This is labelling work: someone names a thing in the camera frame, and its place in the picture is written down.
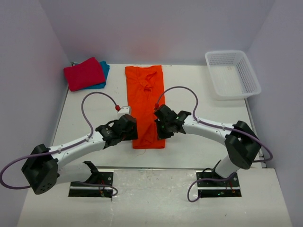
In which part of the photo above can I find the orange t shirt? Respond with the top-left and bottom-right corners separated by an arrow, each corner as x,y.
125,65 -> 165,149

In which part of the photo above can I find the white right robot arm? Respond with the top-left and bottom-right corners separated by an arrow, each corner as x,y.
154,105 -> 261,186

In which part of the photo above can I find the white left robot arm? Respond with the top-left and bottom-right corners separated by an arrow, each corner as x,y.
21,114 -> 138,195

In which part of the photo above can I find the folded blue t shirt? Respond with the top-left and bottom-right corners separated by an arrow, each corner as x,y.
84,61 -> 110,89

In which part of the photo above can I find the folded red t shirt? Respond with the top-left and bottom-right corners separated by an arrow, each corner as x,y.
63,57 -> 106,91

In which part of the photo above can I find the white plastic basket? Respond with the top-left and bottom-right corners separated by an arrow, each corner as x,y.
205,50 -> 261,100

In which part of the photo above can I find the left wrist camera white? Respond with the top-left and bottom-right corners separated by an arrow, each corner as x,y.
115,105 -> 131,119

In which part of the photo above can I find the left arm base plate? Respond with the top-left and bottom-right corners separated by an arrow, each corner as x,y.
68,161 -> 117,199

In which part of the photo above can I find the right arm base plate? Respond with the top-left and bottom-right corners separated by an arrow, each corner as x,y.
197,173 -> 242,198

